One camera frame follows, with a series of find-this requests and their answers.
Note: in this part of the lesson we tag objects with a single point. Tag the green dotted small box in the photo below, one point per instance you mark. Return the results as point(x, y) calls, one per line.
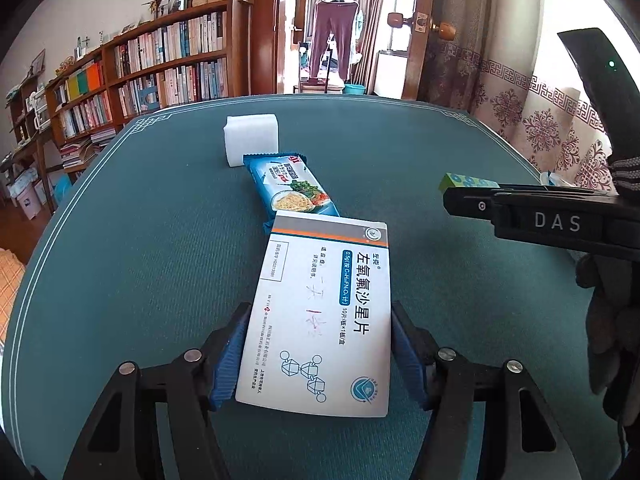
point(465, 181)

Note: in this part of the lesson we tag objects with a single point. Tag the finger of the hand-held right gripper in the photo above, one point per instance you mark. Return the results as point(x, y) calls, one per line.
point(470, 202)
point(550, 190)

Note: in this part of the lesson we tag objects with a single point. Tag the blue basin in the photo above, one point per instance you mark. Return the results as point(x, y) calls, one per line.
point(355, 90)

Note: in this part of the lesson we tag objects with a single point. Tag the clear plastic container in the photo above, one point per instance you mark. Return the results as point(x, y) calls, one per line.
point(555, 180)

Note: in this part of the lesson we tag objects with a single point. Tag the teal table cover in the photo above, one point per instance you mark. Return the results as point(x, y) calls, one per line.
point(150, 260)

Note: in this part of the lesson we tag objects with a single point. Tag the blue snack packet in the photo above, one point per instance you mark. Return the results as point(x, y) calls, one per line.
point(285, 185)

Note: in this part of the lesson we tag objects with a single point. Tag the wooden bookshelf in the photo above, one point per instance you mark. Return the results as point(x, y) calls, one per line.
point(240, 50)

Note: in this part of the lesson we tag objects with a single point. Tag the white medicine box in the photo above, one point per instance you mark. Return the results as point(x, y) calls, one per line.
point(320, 310)

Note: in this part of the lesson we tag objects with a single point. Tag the patterned curtain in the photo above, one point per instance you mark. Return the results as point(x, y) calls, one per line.
point(500, 85)

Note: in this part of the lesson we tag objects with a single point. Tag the pink storage bin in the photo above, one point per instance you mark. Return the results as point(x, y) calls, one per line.
point(27, 200)

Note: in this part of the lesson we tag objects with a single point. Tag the picture frame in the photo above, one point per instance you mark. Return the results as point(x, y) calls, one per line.
point(172, 4)

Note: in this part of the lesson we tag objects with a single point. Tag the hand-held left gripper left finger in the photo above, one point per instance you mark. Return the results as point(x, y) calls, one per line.
point(227, 360)

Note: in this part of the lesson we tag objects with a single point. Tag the pile of books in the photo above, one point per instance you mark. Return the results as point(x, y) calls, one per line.
point(87, 150)

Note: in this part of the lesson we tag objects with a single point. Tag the person's right hand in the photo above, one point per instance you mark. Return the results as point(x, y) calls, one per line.
point(615, 310)

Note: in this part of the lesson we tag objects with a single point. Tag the wooden door with knobs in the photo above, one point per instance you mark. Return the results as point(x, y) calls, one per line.
point(420, 60)

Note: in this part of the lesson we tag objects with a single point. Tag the white foam block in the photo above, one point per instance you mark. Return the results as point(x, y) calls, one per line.
point(250, 135)

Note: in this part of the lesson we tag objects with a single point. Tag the purple hanging garment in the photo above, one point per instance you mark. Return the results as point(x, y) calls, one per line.
point(332, 35)

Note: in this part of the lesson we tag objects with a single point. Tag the white cabinet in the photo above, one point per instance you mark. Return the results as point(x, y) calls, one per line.
point(387, 75)

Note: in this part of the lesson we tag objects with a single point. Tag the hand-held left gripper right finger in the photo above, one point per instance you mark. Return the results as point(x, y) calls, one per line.
point(407, 355)

